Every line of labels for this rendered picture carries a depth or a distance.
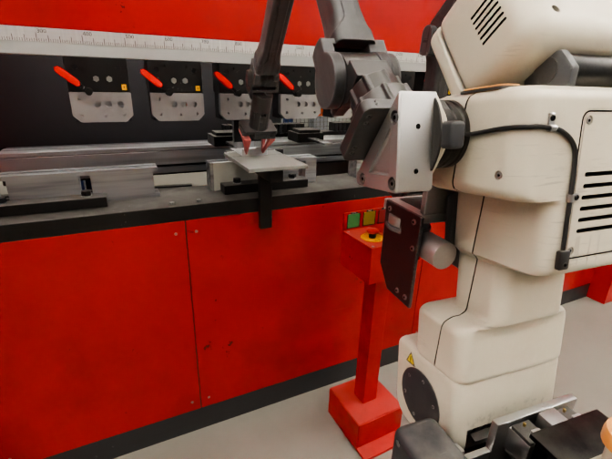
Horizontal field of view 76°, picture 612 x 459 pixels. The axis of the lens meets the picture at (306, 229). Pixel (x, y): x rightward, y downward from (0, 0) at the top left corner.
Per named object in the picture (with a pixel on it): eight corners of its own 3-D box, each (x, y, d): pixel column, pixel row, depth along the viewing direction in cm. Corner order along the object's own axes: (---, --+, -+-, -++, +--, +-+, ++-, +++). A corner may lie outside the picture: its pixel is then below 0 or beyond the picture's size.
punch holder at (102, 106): (74, 122, 106) (62, 56, 100) (76, 119, 113) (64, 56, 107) (134, 121, 112) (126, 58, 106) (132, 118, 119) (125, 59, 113)
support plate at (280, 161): (249, 172, 107) (249, 168, 107) (223, 155, 129) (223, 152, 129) (308, 168, 115) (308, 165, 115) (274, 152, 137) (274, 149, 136)
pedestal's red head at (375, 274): (368, 285, 118) (373, 229, 112) (340, 263, 131) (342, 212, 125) (418, 272, 127) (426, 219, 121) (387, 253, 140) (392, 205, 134)
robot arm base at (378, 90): (365, 107, 43) (453, 108, 47) (342, 61, 47) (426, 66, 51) (341, 160, 50) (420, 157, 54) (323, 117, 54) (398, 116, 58)
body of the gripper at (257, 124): (238, 125, 119) (240, 103, 114) (270, 124, 123) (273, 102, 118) (244, 137, 115) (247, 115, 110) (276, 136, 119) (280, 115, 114)
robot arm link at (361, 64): (361, 83, 49) (399, 83, 51) (337, 34, 54) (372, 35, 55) (341, 137, 57) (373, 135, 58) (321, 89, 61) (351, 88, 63)
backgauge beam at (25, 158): (2, 187, 126) (-6, 154, 123) (10, 177, 138) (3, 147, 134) (498, 150, 223) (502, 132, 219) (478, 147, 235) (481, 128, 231)
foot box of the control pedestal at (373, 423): (364, 463, 136) (367, 437, 132) (327, 411, 156) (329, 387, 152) (409, 440, 145) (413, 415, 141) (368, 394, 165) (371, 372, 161)
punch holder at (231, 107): (220, 119, 122) (218, 62, 116) (214, 117, 129) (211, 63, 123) (266, 119, 129) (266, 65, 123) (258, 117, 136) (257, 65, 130)
